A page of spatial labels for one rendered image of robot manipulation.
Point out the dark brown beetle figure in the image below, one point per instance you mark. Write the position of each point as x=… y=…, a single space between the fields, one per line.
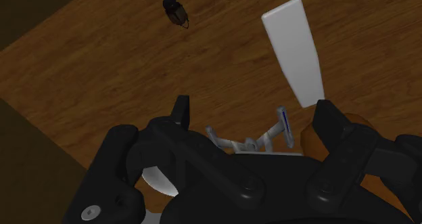
x=176 y=11

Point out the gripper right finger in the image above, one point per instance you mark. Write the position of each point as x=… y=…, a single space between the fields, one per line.
x=343 y=157

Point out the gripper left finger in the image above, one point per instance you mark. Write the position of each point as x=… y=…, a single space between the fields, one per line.
x=115 y=170

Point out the brown wooden table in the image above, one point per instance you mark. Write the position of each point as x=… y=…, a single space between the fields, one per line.
x=99 y=78

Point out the brown rounded object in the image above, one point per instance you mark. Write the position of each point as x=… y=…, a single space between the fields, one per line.
x=311 y=144

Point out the white rounded object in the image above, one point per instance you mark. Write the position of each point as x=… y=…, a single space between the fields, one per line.
x=158 y=182

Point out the grey metal hinged tool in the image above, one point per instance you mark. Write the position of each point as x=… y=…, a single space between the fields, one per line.
x=275 y=131

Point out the flat white oblong slab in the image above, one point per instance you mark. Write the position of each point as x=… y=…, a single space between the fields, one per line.
x=295 y=48

